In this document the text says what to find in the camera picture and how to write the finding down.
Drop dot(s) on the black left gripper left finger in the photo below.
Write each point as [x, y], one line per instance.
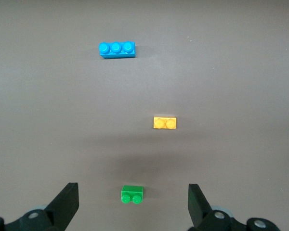
[62, 207]

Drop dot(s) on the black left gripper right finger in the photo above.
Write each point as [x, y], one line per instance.
[200, 209]

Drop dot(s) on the yellow two-stud block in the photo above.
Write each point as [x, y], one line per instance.
[165, 123]

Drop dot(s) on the green two-stud block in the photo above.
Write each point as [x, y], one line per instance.
[132, 191]

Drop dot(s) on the blue three-stud block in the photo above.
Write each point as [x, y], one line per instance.
[115, 49]

